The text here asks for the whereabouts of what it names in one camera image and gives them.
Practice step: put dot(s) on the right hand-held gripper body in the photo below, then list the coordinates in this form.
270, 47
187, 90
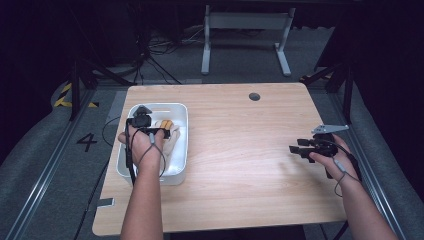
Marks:
325, 146

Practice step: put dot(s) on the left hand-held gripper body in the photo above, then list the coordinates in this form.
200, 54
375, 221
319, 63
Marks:
140, 120

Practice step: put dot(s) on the white plastic bin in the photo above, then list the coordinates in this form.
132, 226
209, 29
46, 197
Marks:
180, 113

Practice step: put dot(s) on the person's right hand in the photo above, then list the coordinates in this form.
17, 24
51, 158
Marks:
340, 160

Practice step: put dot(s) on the person's left hand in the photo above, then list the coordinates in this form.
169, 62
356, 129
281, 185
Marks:
145, 146

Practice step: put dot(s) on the grey floor tape strip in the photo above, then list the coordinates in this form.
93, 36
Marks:
116, 106

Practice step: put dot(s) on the black metal stand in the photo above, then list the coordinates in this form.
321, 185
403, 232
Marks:
348, 90
75, 90

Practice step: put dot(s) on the grey table grommet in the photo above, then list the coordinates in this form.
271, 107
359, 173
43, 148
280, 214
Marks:
254, 96

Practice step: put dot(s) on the yellow black hazard tape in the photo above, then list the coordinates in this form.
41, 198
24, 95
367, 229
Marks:
63, 96

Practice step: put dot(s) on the grey metal table bracket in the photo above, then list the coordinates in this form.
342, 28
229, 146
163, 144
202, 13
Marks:
105, 202

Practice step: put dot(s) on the white metal desk frame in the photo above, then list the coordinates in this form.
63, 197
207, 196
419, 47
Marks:
246, 20

